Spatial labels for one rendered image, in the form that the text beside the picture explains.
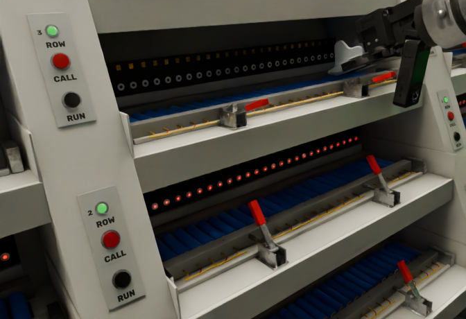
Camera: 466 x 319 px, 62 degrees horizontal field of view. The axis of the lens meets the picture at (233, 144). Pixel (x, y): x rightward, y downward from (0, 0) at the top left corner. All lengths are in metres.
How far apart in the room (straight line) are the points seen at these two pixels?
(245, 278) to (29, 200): 0.28
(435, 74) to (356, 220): 0.37
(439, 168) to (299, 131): 0.37
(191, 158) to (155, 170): 0.05
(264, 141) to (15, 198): 0.31
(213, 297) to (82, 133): 0.25
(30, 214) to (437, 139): 0.72
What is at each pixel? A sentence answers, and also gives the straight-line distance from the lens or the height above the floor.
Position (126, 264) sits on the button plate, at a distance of 0.45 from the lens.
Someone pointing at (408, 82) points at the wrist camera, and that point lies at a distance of 0.71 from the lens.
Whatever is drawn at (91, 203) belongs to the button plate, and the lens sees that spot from 0.44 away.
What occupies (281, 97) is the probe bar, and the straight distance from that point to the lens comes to 0.64.
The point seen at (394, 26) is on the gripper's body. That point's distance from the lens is 0.72.
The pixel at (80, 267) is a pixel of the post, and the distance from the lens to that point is 0.44.
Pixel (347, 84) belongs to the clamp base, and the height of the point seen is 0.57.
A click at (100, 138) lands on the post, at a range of 0.45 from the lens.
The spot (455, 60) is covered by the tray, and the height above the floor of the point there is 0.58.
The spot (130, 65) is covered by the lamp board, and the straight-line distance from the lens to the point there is 0.65.
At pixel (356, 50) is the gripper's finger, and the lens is 0.75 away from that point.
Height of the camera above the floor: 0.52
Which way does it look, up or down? 1 degrees up
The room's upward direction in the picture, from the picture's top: 16 degrees counter-clockwise
